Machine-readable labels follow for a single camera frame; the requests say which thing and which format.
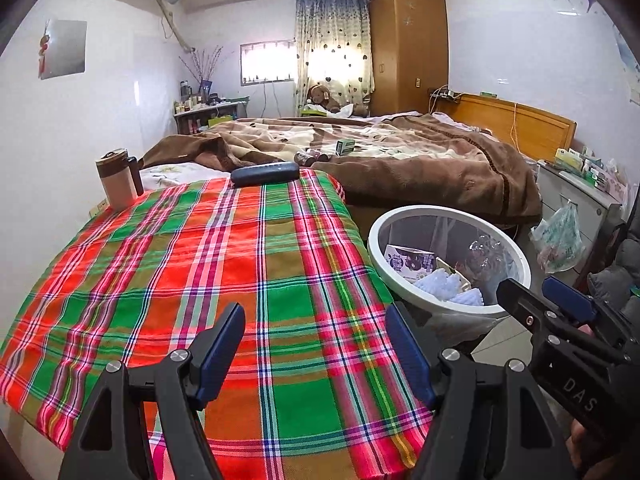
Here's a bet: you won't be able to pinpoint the silver wall mirror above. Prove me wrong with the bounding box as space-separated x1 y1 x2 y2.
40 20 87 81

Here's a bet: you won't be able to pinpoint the dressing table with bottles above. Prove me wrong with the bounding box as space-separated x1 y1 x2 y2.
173 95 249 135

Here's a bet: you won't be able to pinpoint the green white medicine boxes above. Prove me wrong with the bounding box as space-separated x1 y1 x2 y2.
554 147 618 181

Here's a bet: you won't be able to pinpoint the air conditioner pipe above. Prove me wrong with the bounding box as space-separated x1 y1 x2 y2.
157 0 196 53

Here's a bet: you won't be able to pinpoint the patterned window curtain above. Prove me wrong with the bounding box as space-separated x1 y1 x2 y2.
295 0 375 113

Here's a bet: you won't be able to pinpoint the wooden wardrobe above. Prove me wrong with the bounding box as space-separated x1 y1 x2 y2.
369 0 449 116

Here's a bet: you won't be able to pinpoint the brown plush blanket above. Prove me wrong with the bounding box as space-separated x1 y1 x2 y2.
137 112 543 228

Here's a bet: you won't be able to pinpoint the white round trash bin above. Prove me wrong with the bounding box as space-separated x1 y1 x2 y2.
367 204 532 351

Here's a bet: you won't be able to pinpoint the small window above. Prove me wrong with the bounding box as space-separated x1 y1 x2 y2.
240 41 297 86

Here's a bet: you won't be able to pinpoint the grey padded jacket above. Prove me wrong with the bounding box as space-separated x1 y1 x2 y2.
587 240 640 321

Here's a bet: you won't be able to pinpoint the grey bedside cabinet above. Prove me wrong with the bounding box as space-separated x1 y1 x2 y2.
532 160 626 281

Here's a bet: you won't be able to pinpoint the printed cardboard carton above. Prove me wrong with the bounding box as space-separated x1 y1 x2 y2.
382 244 436 282

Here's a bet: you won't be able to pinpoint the wooden bed headboard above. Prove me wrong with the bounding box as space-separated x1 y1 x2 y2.
452 92 577 163

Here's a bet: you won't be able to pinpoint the vase with dry branches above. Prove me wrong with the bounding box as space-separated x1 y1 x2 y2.
179 46 224 93

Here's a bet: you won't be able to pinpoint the brown teddy bear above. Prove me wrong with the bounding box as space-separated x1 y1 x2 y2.
306 85 341 113

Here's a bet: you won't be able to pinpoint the white floral pillow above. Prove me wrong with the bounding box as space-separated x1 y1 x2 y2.
139 162 226 190

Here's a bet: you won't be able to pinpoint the black frame chair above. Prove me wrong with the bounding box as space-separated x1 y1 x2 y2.
592 217 628 281

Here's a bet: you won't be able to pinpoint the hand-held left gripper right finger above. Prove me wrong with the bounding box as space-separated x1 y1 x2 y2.
385 302 568 480

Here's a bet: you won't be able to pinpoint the dark can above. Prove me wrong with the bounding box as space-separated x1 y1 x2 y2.
294 149 331 166

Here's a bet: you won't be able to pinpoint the red hanging ornament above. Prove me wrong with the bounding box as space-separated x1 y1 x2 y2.
37 30 52 78

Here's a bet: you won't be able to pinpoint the brown thermos cup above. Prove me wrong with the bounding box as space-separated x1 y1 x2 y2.
96 148 145 210

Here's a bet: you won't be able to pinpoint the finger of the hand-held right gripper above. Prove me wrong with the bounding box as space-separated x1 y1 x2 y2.
542 275 640 348
495 277 632 362

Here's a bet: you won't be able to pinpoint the hanging plastic bag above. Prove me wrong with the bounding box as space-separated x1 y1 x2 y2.
530 202 586 273

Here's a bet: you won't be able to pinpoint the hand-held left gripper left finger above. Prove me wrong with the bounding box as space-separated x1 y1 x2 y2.
57 302 247 480

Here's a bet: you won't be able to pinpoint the pale tissue pack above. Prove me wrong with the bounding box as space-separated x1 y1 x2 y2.
414 269 485 307

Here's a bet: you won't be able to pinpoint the clear plastic bottle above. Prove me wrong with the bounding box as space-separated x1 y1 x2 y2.
452 232 518 281

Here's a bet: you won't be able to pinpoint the red green plaid bedsheet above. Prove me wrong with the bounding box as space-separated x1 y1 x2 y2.
0 169 436 480

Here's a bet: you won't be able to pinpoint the black glasses case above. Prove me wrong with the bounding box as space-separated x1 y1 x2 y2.
231 161 300 187

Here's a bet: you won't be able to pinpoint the beige carton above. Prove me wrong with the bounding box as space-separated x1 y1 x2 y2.
434 256 473 291

